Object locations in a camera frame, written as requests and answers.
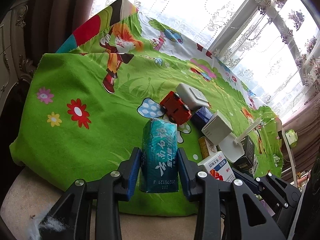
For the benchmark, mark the black product box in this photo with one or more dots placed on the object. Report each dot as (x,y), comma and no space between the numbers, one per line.
(248,163)

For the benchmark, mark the red toy car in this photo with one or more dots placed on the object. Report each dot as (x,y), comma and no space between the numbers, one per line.
(176,110)

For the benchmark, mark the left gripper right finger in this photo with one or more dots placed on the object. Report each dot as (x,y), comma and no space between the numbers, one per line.
(225,210)

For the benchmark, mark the white lace curtain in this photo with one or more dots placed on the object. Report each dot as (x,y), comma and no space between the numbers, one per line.
(203,20)

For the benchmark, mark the teal toothpaste box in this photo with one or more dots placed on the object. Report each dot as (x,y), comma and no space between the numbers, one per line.
(158,166)

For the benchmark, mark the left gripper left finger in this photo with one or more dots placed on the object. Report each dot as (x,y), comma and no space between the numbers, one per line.
(70,216)

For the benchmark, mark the brown side curtain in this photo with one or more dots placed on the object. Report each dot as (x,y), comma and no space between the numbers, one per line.
(53,21)

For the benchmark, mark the white plastic switch box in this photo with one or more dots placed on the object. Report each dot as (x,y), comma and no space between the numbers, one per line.
(192,97)

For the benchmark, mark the white square adapter box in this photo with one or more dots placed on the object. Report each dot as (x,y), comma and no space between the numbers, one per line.
(217,128)

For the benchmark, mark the green tissue box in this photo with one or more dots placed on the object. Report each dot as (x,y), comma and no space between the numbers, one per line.
(292,138)

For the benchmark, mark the white red medicine box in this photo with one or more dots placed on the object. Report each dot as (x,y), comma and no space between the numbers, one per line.
(218,167)

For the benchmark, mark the dark blue small box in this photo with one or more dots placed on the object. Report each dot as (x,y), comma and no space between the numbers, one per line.
(201,117)

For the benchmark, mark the white shelf board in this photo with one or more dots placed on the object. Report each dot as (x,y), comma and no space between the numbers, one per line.
(291,158)

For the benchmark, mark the white paper strip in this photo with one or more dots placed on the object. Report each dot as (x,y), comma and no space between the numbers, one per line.
(247,130)

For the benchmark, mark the yellow small box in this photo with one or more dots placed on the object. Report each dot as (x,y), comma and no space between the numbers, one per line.
(206,147)

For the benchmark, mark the white window frame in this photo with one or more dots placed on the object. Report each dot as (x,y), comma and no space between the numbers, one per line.
(261,22)

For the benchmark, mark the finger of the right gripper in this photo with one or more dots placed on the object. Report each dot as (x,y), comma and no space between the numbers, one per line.
(272,189)

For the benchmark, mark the green cartoon tablecloth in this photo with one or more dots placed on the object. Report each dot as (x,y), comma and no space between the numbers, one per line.
(88,103)

